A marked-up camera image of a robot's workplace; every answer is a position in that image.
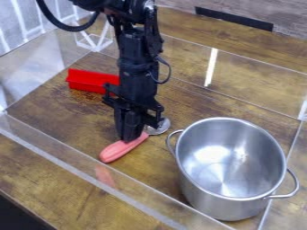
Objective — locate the stainless steel pot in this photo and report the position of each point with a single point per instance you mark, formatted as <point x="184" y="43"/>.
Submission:
<point x="232" y="166"/>

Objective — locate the red plastic block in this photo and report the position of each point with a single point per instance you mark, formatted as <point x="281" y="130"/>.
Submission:
<point x="88" y="81"/>

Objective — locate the clear acrylic barrier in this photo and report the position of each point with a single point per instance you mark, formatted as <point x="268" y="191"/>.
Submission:
<point x="223" y="71"/>

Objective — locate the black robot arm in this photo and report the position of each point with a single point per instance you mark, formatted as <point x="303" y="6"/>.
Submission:
<point x="133" y="19"/>

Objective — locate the black strip on wall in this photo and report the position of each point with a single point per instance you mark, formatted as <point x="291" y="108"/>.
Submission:
<point x="265" y="26"/>

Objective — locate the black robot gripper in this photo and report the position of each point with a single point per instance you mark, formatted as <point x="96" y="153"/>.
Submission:
<point x="132" y="98"/>

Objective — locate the pink handled metal spoon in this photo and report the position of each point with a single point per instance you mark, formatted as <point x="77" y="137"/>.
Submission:
<point x="117" y="149"/>

